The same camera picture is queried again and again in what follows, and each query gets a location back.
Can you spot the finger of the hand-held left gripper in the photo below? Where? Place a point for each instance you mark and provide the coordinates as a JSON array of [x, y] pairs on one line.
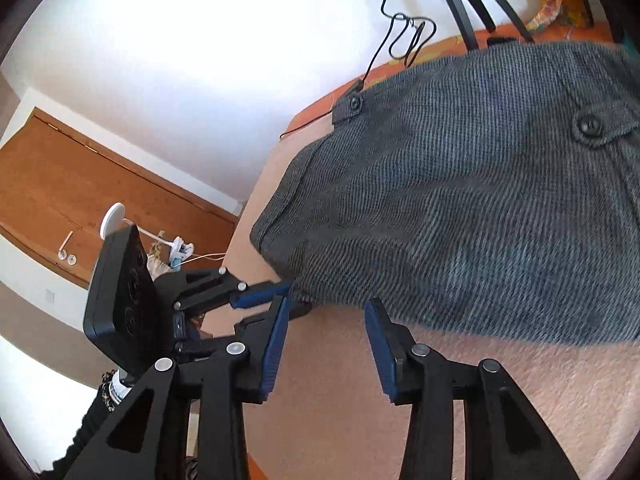
[[252, 327], [260, 294]]

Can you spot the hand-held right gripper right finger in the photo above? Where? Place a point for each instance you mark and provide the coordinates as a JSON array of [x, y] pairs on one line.
[[382, 347]]

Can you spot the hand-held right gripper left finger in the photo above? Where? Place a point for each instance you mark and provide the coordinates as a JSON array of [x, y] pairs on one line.
[[275, 347]]

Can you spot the grey pants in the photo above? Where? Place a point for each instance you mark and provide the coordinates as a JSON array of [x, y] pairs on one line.
[[450, 185]]

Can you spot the person's left forearm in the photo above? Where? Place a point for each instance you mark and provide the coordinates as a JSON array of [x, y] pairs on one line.
[[85, 430]]

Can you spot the white clip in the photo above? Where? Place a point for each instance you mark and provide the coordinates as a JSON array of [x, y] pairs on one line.
[[179, 251]]

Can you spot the white round device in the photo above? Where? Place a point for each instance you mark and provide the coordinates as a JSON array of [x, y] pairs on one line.
[[113, 216]]

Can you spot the pink blanket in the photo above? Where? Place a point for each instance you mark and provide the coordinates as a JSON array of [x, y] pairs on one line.
[[325, 435]]

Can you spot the wooden door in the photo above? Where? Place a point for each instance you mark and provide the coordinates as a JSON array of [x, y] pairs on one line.
[[60, 180]]

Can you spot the orange bed sheet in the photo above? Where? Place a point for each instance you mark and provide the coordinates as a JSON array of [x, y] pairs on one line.
[[320, 110]]

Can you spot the white wall switch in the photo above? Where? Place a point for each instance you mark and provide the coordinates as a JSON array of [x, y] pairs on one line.
[[50, 295]]

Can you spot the black metal chair frame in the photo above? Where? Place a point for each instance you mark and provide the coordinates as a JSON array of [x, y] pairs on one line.
[[454, 5]]

